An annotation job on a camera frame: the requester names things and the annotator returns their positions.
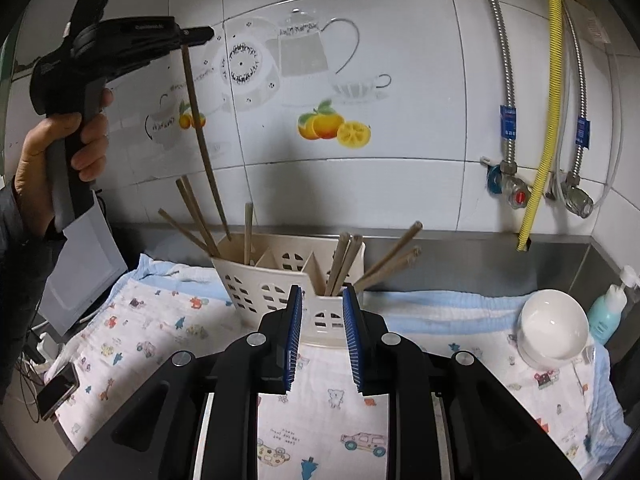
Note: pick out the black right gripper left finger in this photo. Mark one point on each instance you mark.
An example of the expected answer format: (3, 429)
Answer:
(264, 361)

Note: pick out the teal soap pump bottle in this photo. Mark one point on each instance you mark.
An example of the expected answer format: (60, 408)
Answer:
(605, 314)

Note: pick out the black smartphone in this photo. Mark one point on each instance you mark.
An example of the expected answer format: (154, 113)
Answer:
(54, 393)

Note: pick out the person's left hand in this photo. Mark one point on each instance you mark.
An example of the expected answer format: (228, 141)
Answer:
(57, 144)

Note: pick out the wooden chopstick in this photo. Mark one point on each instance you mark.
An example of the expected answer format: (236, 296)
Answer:
(351, 254)
(248, 233)
(202, 217)
(397, 265)
(187, 237)
(202, 145)
(338, 257)
(186, 201)
(402, 241)

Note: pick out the dark jacket left forearm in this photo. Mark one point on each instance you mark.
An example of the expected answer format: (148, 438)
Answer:
(27, 260)

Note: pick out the steel water valve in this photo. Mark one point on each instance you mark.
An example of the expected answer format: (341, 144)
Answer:
(564, 188)

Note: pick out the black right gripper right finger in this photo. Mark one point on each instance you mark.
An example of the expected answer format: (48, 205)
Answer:
(382, 361)

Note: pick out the white microwave oven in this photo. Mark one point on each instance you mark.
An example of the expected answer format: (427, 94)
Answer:
(89, 264)

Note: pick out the beige plastic utensil holder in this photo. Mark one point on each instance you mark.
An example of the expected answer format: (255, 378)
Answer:
(279, 262)

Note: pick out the red handled water valve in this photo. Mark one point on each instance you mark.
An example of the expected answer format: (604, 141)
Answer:
(503, 181)

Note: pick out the white ceramic bowl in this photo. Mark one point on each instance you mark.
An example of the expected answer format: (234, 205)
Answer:
(552, 329)

